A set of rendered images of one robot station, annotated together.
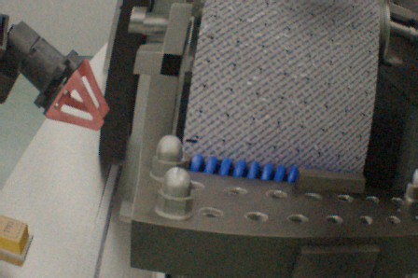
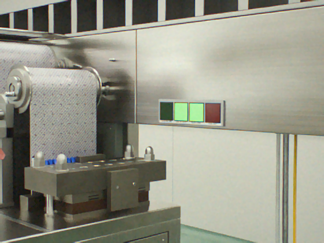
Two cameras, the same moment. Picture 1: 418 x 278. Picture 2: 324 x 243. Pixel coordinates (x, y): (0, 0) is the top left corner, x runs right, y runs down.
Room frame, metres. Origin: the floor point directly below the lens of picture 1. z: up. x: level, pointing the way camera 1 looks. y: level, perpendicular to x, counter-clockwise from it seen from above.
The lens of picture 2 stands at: (-0.62, 0.75, 1.24)
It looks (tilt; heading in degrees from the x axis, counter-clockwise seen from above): 3 degrees down; 319
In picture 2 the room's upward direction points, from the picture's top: straight up
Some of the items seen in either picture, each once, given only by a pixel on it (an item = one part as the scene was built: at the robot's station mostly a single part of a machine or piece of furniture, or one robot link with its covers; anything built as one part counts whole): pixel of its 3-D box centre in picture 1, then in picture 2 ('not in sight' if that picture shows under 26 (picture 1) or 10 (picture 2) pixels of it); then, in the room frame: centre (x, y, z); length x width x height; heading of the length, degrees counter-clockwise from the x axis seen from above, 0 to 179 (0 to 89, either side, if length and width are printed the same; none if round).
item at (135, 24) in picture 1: (137, 20); not in sight; (0.87, 0.12, 1.18); 0.04 x 0.02 x 0.04; 3
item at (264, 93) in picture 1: (293, 104); (65, 135); (0.78, -0.09, 1.11); 0.23 x 0.01 x 0.18; 93
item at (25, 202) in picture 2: not in sight; (65, 196); (0.78, -0.09, 0.92); 0.28 x 0.04 x 0.04; 93
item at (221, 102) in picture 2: not in sight; (189, 111); (0.47, -0.31, 1.18); 0.25 x 0.01 x 0.07; 3
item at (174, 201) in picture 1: (175, 190); (61, 162); (0.61, 0.02, 1.05); 0.04 x 0.04 x 0.04
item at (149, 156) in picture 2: not in sight; (149, 153); (0.63, -0.30, 1.05); 0.04 x 0.04 x 0.04
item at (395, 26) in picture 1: (395, 27); (96, 89); (0.85, -0.25, 1.25); 0.07 x 0.04 x 0.04; 93
